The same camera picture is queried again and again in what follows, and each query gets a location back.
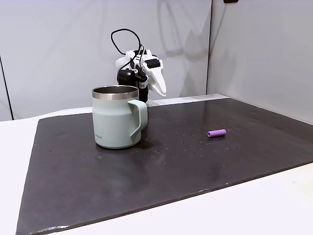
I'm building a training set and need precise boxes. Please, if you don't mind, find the pale green steel-rimmed mug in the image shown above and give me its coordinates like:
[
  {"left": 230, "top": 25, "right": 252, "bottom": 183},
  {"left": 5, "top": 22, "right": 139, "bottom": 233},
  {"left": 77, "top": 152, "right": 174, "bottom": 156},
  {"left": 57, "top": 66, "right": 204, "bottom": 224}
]
[{"left": 91, "top": 85, "right": 149, "bottom": 149}]

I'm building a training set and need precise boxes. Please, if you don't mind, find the black cable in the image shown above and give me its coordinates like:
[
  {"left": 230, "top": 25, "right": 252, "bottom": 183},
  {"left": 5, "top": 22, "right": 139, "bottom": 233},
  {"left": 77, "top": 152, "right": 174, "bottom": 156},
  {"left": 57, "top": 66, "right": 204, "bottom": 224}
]
[{"left": 111, "top": 28, "right": 145, "bottom": 74}]

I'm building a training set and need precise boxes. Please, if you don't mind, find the black table mat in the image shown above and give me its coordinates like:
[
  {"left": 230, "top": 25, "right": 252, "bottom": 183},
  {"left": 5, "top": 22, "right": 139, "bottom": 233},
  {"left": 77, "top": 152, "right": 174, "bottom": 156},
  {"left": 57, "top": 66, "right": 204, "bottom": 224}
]
[{"left": 16, "top": 97, "right": 313, "bottom": 235}]

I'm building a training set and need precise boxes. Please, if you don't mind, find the black oval camera box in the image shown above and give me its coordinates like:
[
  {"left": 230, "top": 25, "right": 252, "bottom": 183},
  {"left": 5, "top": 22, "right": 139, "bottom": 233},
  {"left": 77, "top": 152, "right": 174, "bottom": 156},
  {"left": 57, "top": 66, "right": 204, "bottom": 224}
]
[{"left": 116, "top": 69, "right": 137, "bottom": 85}]

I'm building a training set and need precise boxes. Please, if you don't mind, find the purple pen grip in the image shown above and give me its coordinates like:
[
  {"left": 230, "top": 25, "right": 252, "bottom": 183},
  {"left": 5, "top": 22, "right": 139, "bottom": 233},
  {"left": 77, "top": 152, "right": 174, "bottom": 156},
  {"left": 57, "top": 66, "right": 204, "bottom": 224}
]
[{"left": 207, "top": 129, "right": 227, "bottom": 139}]

